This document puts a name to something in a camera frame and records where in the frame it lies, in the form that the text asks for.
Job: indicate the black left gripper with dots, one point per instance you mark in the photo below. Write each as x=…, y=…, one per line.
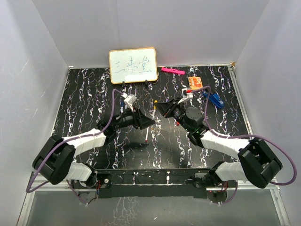
x=137, y=116

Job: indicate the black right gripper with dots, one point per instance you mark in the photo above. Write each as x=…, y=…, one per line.
x=166, y=107

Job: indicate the red whiteboard pen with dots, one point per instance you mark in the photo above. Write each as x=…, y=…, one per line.
x=147, y=134

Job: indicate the yellow whiteboard pen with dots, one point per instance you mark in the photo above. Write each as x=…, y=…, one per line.
x=153, y=115

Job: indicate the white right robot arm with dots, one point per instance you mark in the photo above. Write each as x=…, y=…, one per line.
x=255, y=161

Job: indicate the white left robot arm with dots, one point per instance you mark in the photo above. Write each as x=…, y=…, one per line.
x=55, y=161

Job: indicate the orange card pack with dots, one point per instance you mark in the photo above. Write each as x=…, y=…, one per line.
x=195, y=83

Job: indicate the blue stapler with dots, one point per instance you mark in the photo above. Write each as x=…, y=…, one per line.
x=215, y=99

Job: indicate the small framed whiteboard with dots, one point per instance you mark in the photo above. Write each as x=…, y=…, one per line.
x=133, y=65

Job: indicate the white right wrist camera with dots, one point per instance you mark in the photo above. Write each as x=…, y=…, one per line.
x=187, y=95

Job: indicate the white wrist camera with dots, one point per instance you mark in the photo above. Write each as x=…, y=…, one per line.
x=187, y=95
x=129, y=100

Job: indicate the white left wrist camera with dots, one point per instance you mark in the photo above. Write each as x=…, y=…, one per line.
x=129, y=100

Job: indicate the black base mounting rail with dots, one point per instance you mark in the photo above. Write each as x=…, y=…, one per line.
x=111, y=183

